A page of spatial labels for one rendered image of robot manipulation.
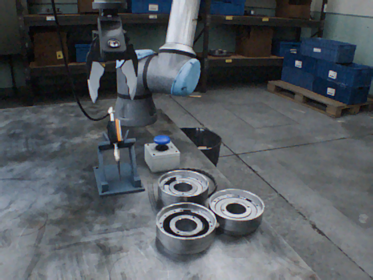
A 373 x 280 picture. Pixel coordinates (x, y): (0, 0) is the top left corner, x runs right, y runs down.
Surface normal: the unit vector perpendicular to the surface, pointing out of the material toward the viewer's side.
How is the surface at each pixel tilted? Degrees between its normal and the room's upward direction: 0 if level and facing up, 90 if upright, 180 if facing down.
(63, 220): 0
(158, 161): 90
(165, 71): 69
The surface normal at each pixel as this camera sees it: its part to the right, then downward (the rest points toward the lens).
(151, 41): 0.35, 0.39
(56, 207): 0.04, -0.91
